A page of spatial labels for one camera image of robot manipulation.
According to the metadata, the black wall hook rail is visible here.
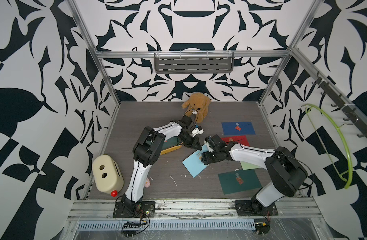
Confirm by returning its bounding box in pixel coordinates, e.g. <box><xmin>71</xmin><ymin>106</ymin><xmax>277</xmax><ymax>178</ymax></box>
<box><xmin>313</xmin><ymin>71</ymin><xmax>367</xmax><ymax>139</ymax></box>

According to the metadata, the dark green envelope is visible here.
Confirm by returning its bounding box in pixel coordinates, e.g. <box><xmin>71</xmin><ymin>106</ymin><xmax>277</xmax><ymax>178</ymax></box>
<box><xmin>218</xmin><ymin>170</ymin><xmax>262</xmax><ymax>195</ymax></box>
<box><xmin>162</xmin><ymin>137</ymin><xmax>181</xmax><ymax>151</ymax></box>

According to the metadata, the grey metal wall shelf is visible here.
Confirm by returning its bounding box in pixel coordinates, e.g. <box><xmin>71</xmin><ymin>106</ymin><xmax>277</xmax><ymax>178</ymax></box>
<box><xmin>154</xmin><ymin>51</ymin><xmax>234</xmax><ymax>74</ymax></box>

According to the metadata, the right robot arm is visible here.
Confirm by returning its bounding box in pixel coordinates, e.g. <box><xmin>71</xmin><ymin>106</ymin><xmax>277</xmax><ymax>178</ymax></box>
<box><xmin>201</xmin><ymin>135</ymin><xmax>308</xmax><ymax>217</ymax></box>

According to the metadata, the green plastic hanger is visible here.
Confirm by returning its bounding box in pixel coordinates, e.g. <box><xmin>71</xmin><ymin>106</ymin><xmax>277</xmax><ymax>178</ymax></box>
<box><xmin>303</xmin><ymin>104</ymin><xmax>354</xmax><ymax>190</ymax></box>

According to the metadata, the cream plastic container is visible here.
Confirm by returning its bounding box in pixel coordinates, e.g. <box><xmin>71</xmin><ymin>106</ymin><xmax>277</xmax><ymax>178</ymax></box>
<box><xmin>92</xmin><ymin>155</ymin><xmax>124</xmax><ymax>197</ymax></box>

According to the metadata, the brown plush dog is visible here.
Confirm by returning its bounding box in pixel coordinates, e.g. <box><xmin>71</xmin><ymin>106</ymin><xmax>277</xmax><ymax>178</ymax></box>
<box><xmin>181</xmin><ymin>93</ymin><xmax>211</xmax><ymax>124</ymax></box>

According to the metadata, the light green envelope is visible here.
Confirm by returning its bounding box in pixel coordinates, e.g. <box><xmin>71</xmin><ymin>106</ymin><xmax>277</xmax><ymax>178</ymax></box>
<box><xmin>240</xmin><ymin>162</ymin><xmax>260</xmax><ymax>170</ymax></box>

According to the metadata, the light blue envelope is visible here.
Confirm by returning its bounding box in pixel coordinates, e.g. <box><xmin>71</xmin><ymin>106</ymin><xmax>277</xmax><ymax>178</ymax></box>
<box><xmin>182</xmin><ymin>145</ymin><xmax>208</xmax><ymax>178</ymax></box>

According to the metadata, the dark blue envelope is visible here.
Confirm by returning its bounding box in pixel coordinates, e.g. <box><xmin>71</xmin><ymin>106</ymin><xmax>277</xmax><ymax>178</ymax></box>
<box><xmin>221</xmin><ymin>122</ymin><xmax>255</xmax><ymax>136</ymax></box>

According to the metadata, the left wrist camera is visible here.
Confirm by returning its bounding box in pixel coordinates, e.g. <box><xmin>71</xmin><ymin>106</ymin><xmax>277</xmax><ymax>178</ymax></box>
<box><xmin>191</xmin><ymin>126</ymin><xmax>204</xmax><ymax>137</ymax></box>

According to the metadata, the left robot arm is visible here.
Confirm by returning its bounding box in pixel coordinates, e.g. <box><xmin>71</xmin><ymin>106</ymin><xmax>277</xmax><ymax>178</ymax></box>
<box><xmin>113</xmin><ymin>115</ymin><xmax>204</xmax><ymax>218</ymax></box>

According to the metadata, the red envelope right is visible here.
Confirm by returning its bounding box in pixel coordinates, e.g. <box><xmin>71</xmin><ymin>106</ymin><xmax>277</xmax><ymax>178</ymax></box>
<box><xmin>221</xmin><ymin>136</ymin><xmax>250</xmax><ymax>147</ymax></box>

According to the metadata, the small pink toy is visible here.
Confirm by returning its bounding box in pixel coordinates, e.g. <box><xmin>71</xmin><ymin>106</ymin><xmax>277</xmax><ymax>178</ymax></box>
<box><xmin>144</xmin><ymin>178</ymin><xmax>151</xmax><ymax>188</ymax></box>

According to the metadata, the yellow plastic storage box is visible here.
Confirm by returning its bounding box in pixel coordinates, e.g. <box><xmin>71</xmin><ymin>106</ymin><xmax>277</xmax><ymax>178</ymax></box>
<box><xmin>160</xmin><ymin>141</ymin><xmax>183</xmax><ymax>155</ymax></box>

